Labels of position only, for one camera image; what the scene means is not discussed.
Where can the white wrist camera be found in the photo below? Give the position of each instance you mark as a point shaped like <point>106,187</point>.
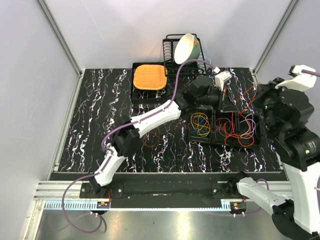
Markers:
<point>304,78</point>
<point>220,78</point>

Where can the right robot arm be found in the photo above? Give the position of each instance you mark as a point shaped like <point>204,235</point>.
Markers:
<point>286,112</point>

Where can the black dish rack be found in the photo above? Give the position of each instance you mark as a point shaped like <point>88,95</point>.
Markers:
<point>169,44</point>

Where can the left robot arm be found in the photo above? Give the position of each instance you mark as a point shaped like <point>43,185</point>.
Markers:
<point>124,138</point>

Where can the light blue cup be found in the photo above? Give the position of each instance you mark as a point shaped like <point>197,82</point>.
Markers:
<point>208,61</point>

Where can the cream ceramic bowl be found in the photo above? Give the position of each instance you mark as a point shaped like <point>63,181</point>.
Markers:
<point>187,48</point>

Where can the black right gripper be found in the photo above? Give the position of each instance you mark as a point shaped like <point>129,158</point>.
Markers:
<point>263,88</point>

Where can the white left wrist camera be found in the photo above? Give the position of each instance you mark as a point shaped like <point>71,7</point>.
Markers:
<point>220,78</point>

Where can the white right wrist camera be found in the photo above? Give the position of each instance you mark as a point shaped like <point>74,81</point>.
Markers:
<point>304,78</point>

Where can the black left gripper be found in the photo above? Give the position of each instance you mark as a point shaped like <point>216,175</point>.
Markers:
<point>227,105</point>

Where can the black bin left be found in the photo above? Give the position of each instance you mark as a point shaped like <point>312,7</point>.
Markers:
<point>200,125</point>

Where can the orange woven mat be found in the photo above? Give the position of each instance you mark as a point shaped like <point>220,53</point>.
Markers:
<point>150,77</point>

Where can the black bin middle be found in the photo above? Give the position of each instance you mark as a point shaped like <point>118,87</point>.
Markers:
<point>224,128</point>

